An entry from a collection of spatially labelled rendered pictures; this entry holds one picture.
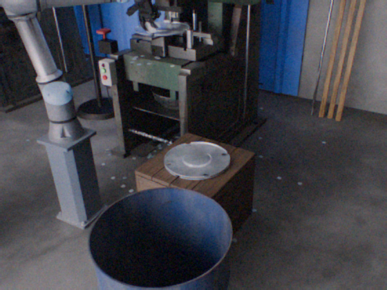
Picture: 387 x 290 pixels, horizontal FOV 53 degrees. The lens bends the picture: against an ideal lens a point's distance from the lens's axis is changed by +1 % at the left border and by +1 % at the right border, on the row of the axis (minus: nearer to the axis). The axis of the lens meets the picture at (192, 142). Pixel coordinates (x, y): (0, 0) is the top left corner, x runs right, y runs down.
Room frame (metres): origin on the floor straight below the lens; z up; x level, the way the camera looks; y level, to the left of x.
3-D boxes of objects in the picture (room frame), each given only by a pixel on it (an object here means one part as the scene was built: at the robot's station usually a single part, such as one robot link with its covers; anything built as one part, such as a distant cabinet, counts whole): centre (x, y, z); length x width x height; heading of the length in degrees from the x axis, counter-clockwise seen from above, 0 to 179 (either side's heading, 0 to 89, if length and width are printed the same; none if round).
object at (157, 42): (2.03, 0.17, 0.72); 0.25 x 0.14 x 0.14; 146
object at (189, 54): (2.17, 0.07, 0.68); 0.45 x 0.30 x 0.06; 56
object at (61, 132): (1.53, 0.56, 0.50); 0.15 x 0.15 x 0.10
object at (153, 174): (1.43, -0.02, 0.18); 0.40 x 0.38 x 0.35; 145
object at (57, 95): (1.53, 0.57, 0.62); 0.13 x 0.12 x 0.14; 23
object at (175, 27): (2.07, 0.14, 0.78); 0.29 x 0.29 x 0.01
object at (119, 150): (2.44, 0.21, 0.45); 0.92 x 0.12 x 0.90; 146
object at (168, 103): (2.17, 0.07, 0.36); 0.34 x 0.34 x 0.10
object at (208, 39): (2.08, -0.07, 0.76); 0.17 x 0.06 x 0.10; 56
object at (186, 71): (2.14, -0.23, 0.45); 0.92 x 0.12 x 0.90; 146
